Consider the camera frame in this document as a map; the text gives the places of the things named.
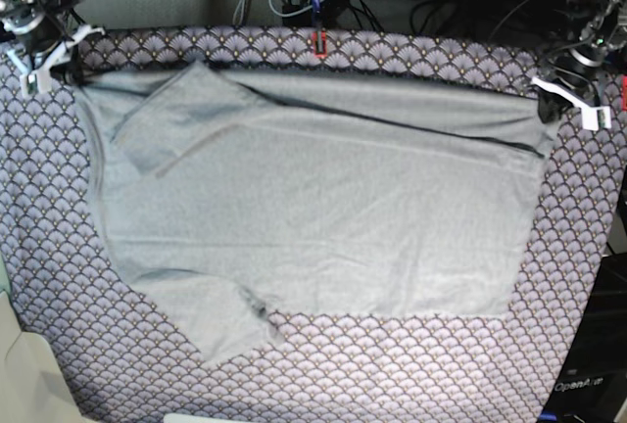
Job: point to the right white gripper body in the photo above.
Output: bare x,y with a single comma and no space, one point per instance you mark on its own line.
37,78

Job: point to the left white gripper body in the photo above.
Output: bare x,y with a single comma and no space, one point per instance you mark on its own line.
593,116

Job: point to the light grey T-shirt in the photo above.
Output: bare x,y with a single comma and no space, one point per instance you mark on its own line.
224,196

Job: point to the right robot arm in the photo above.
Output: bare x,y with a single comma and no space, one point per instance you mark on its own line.
40,39

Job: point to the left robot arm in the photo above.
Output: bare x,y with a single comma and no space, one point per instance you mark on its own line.
593,40

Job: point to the red right edge clamp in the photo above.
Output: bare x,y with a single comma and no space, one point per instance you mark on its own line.
624,94

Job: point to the red black centre clamp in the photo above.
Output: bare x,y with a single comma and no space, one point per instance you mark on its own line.
319,39

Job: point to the black OpenArm box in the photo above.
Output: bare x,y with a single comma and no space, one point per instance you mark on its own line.
595,340

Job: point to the purple fan-pattern tablecloth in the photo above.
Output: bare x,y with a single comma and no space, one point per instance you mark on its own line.
124,361

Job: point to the white plastic bin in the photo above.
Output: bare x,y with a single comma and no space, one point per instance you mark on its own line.
33,388

